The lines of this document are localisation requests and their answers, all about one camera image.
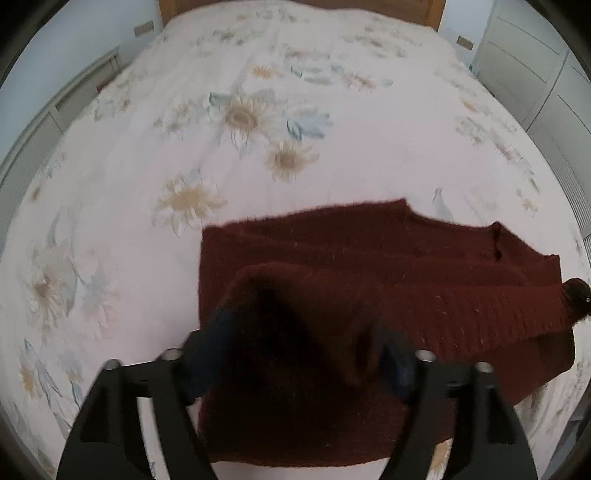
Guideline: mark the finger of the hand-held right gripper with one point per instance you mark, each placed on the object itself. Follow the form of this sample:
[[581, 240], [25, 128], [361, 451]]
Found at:
[[577, 295]]

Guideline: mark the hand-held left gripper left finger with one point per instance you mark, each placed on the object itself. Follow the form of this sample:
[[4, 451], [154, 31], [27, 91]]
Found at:
[[207, 350]]

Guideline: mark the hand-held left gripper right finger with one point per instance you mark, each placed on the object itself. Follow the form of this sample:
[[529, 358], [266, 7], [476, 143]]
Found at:
[[397, 369]]

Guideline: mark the dark red knit sweater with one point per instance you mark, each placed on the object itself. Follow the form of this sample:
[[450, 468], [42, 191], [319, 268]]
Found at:
[[323, 258]]

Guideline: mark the floral pink bed sheet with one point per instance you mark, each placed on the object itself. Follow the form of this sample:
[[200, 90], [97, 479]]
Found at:
[[138, 138]]

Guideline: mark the white wardrobe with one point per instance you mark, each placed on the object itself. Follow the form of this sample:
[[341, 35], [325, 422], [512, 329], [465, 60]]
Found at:
[[521, 46]]

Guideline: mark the wooden headboard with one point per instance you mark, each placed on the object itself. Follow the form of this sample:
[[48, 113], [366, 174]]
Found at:
[[436, 11]]

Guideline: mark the wall socket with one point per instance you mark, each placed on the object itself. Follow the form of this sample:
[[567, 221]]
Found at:
[[143, 28], [464, 43]]

